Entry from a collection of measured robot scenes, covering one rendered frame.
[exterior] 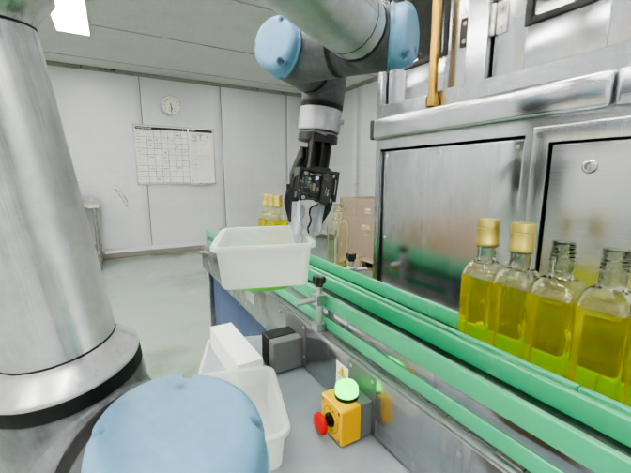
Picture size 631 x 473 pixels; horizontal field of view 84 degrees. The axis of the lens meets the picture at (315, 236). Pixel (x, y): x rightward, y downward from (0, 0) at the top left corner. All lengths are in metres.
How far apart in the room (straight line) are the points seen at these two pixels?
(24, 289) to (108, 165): 5.74
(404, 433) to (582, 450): 0.27
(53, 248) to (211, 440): 0.17
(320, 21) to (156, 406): 0.36
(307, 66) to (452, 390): 0.51
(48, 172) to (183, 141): 5.84
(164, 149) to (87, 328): 5.78
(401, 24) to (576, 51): 0.40
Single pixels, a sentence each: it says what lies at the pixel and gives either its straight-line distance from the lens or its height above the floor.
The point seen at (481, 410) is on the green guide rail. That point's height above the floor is 0.92.
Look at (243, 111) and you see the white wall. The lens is 6.47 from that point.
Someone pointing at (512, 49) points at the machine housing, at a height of 1.48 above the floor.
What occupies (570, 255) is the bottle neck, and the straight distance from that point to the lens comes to 0.59.
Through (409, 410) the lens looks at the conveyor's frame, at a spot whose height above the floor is 0.86.
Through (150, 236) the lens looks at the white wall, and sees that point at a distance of 6.12.
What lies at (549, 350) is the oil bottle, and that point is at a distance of 0.61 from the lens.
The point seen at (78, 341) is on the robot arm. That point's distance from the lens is 0.33.
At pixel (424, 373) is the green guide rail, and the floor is 0.92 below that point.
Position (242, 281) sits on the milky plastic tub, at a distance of 0.59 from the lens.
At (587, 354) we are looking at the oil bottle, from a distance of 0.59.
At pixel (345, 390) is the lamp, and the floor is 0.85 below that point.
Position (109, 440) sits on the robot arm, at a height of 1.07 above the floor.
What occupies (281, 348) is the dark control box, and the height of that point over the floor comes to 0.82.
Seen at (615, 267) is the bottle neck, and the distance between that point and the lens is 0.57.
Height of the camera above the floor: 1.23
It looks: 10 degrees down
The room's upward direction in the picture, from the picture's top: straight up
